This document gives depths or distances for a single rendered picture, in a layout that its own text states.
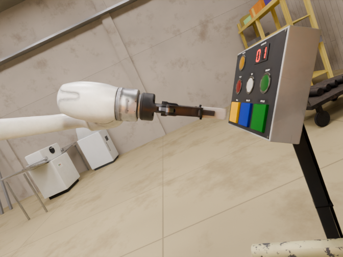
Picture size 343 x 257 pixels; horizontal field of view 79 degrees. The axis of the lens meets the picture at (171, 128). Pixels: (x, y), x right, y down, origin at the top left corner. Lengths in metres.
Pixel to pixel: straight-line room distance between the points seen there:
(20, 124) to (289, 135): 0.72
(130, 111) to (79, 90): 0.13
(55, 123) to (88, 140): 5.83
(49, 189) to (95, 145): 1.60
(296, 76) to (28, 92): 7.78
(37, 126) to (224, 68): 6.70
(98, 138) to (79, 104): 5.89
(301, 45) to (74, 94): 0.56
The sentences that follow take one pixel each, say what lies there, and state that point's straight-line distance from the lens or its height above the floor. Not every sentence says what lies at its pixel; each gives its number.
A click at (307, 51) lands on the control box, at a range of 0.62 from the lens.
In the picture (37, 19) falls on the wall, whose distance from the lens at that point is 8.11.
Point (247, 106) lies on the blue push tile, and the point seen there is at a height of 1.03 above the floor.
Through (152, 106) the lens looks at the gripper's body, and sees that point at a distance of 0.54.
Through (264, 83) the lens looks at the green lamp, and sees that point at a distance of 0.63.
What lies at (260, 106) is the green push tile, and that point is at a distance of 0.62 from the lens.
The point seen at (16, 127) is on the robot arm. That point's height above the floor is 1.26.
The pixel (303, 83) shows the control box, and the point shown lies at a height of 1.06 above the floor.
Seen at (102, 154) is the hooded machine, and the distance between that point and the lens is 6.53.
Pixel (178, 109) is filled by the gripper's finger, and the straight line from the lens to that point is 0.52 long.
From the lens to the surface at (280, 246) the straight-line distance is 0.76.
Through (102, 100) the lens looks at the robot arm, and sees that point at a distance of 0.54.
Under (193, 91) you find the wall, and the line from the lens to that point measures 6.89.
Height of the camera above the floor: 1.17
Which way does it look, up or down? 9 degrees down
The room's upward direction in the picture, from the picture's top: 25 degrees counter-clockwise
